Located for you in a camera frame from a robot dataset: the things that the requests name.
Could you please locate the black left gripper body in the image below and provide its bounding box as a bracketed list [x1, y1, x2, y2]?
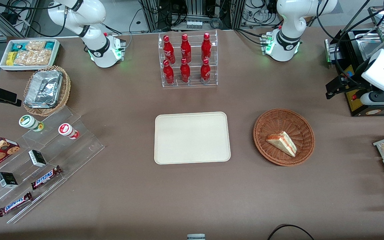
[340, 76, 371, 97]

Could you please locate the triangle sandwich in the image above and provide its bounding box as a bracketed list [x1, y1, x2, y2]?
[266, 131, 298, 158]

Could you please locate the light wicker basket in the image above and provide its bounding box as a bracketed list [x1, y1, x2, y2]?
[23, 65, 71, 117]

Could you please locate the brown wicker basket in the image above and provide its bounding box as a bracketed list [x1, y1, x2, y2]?
[253, 108, 315, 167]

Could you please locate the cream plastic tray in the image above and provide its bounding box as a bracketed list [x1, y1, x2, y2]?
[154, 111, 231, 165]

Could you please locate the white rectangular snack bin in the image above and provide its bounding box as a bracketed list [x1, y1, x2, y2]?
[0, 39, 61, 72]

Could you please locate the green lid cup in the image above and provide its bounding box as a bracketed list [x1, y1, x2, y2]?
[19, 114, 44, 132]

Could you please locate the silver foil container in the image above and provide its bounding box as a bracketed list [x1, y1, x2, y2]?
[24, 70, 63, 109]

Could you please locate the large clear cracker pack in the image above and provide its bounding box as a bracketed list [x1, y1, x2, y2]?
[13, 49, 53, 66]

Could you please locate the small clear cracker pack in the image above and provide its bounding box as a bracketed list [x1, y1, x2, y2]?
[25, 40, 46, 51]

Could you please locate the red lid cup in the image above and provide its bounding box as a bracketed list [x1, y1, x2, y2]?
[58, 123, 80, 140]

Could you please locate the small dark box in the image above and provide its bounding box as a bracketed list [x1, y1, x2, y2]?
[28, 149, 47, 167]
[0, 172, 19, 189]

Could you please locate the clear acrylic stepped display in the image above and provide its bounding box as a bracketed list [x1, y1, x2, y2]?
[0, 106, 105, 224]

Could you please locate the snickers bar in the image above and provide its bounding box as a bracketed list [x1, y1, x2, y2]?
[31, 165, 63, 190]
[0, 192, 33, 217]

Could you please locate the red soda bottle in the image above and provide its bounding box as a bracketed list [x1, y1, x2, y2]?
[200, 58, 211, 84]
[180, 58, 191, 84]
[163, 59, 175, 85]
[201, 32, 212, 62]
[163, 35, 176, 64]
[180, 33, 192, 64]

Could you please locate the clear acrylic bottle rack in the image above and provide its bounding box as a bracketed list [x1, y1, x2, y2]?
[158, 30, 219, 88]

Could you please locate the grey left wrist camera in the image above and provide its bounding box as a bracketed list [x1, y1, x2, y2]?
[360, 90, 384, 106]

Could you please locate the black cable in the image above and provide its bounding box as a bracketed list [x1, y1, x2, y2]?
[267, 224, 315, 240]

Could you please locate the aluminium frame structure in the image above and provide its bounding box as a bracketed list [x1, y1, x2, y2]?
[138, 0, 246, 33]

